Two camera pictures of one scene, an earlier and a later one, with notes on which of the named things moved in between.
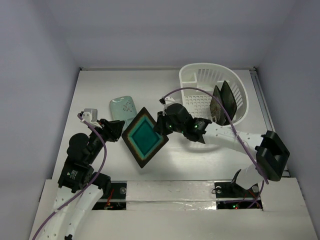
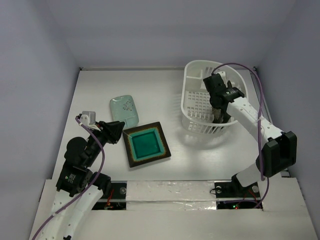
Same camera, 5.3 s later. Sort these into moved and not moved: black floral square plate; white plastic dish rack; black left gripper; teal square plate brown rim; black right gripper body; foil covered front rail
Moved: black right gripper body; teal square plate brown rim
Not moved: foil covered front rail; black floral square plate; black left gripper; white plastic dish rack
